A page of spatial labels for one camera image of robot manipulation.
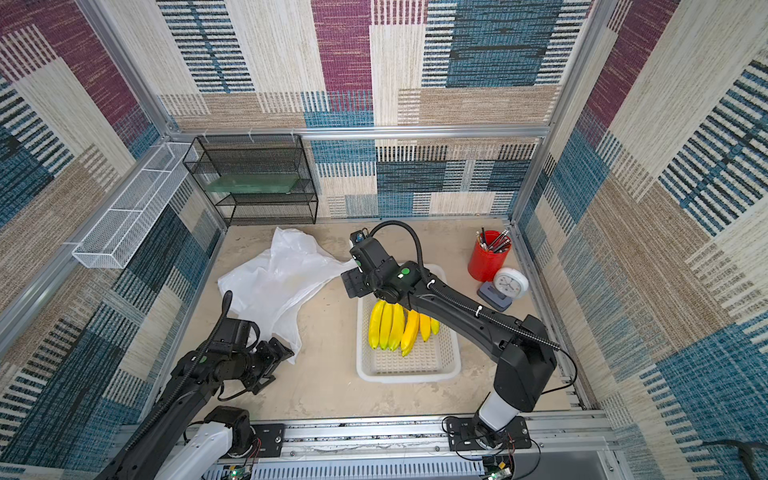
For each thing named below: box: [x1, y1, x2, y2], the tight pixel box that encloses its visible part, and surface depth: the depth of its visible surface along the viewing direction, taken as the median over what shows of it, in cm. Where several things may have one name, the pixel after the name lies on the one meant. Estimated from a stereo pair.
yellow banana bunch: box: [368, 299, 440, 357], surface depth 87 cm
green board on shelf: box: [206, 173, 300, 193], surface depth 106 cm
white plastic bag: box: [218, 227, 358, 364], surface depth 102 cm
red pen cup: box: [468, 230, 512, 283], surface depth 99 cm
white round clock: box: [493, 268, 529, 299], surface depth 98 cm
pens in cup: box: [476, 226, 512, 253], surface depth 98 cm
